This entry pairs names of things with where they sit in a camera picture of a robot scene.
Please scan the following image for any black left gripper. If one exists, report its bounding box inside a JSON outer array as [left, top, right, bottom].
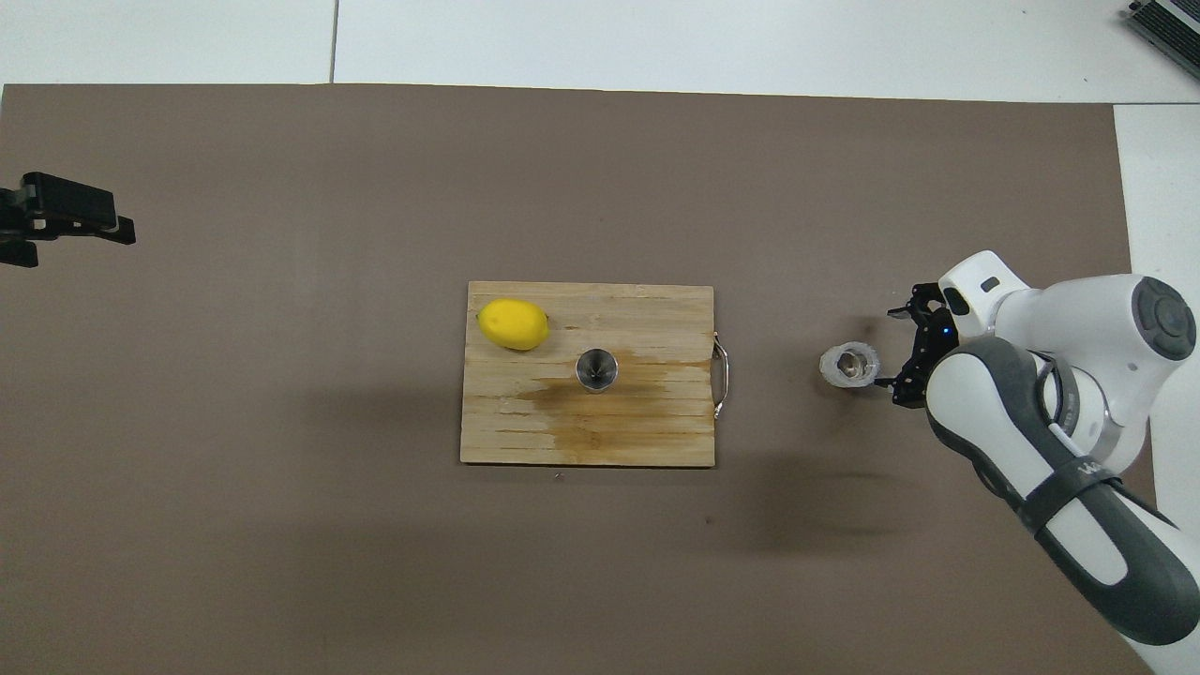
[[0, 172, 137, 269]]

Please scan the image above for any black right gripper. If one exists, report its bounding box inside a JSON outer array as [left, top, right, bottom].
[[874, 283, 959, 409]]

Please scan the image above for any metal double jigger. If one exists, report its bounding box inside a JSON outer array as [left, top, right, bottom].
[[575, 348, 620, 393]]

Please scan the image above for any brown table mat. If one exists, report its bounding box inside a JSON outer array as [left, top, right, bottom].
[[0, 82, 1160, 675]]

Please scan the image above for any wooden cutting board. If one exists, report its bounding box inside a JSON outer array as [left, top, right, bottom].
[[459, 281, 732, 468]]

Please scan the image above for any yellow lemon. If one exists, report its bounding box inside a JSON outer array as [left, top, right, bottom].
[[477, 298, 550, 353]]

